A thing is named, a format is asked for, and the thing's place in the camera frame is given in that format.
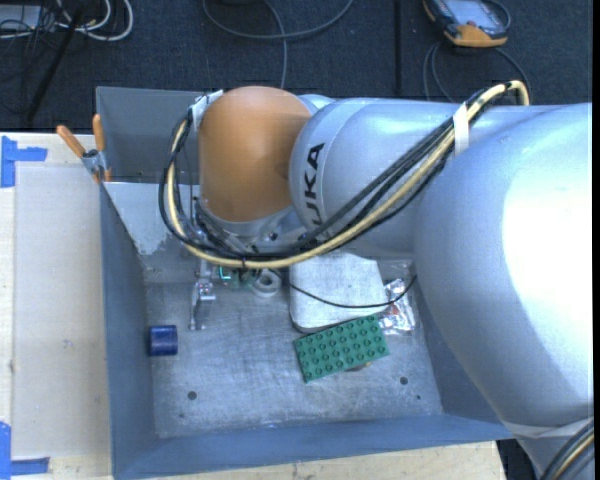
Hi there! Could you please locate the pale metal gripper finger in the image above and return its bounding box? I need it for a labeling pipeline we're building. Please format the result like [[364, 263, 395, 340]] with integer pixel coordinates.
[[188, 281, 204, 332], [200, 282, 218, 320]]

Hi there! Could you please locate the blue cylinder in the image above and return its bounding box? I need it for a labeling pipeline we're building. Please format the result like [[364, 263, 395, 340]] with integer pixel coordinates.
[[147, 324, 180, 358]]

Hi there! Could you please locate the grey metal bin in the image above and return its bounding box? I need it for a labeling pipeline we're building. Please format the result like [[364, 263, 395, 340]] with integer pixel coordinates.
[[94, 86, 514, 480]]

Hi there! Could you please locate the pale flat board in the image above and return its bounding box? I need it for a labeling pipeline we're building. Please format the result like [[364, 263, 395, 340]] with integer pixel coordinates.
[[10, 161, 113, 462]]

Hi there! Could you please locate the dark green flat block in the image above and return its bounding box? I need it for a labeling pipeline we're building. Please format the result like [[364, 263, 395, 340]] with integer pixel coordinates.
[[293, 313, 391, 385]]

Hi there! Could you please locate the silver foil packet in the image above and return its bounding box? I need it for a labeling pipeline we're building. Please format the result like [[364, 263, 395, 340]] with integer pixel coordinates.
[[377, 276, 419, 337]]

